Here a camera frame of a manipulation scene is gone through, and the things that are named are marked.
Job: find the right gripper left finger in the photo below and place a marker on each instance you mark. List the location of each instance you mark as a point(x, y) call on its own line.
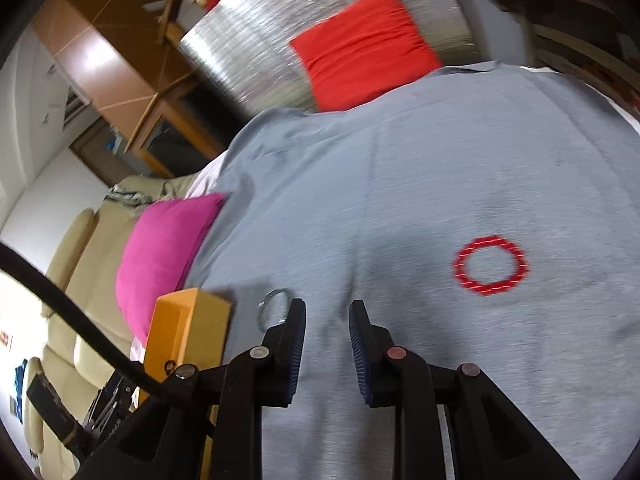
point(285, 343)

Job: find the wooden cabinet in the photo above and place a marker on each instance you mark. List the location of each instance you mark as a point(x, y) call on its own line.
point(110, 51)

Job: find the orange cardboard box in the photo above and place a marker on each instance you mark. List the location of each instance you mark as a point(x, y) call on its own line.
point(188, 327)

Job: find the silver foil headboard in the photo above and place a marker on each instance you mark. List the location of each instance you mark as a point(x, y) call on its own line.
point(285, 53)

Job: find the grey bed sheet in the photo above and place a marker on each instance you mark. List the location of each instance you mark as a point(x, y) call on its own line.
point(485, 214)

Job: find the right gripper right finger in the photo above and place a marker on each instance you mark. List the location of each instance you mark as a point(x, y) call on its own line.
point(378, 375)

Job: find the beige leather sofa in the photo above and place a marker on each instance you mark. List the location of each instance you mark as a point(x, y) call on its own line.
point(165, 433)

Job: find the pink undersheet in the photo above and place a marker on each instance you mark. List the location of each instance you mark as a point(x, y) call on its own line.
point(203, 184)

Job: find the pink pillow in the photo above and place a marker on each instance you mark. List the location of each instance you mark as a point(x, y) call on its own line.
point(159, 254)

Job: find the red cushion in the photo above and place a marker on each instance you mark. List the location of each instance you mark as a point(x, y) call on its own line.
point(362, 52)

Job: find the silver metal bangle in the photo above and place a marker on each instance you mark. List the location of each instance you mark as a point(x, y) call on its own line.
point(273, 308)

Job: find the wooden shelf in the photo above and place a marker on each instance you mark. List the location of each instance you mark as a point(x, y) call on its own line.
point(596, 41)

